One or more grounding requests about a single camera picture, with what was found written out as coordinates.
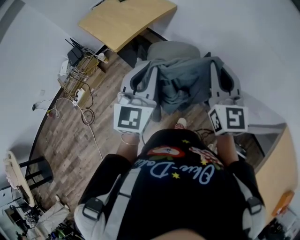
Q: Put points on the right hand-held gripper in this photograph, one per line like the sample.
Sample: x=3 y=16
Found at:
x=234 y=118

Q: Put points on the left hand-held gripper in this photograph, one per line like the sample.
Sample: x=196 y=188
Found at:
x=128 y=118

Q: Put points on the grey clothing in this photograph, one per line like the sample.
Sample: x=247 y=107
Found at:
x=182 y=79

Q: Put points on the person's right forearm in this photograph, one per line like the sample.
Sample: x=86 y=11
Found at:
x=226 y=150

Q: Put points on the person's left forearm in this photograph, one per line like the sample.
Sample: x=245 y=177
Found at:
x=127 y=150

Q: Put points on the white plug charger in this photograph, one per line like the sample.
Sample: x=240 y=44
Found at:
x=101 y=57

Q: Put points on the red and white slipper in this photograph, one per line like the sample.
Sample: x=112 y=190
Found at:
x=181 y=123

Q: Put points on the white power strip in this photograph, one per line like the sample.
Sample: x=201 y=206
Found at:
x=79 y=95

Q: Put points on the black router with antennas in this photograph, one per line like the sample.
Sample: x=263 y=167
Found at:
x=75 y=55

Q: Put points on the white network device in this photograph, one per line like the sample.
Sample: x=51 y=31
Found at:
x=63 y=69

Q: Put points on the wooden desk with grey side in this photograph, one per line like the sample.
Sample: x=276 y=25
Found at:
x=279 y=168

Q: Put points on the small black adapter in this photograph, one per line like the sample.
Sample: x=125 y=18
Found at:
x=34 y=107

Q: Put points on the person's black printed shirt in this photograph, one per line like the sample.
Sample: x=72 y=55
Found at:
x=178 y=201

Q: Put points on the orange box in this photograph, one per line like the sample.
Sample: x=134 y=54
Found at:
x=282 y=202

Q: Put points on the round light wooden table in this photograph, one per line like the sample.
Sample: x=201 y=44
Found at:
x=18 y=178

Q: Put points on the white plastic bag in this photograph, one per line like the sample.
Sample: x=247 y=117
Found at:
x=52 y=218

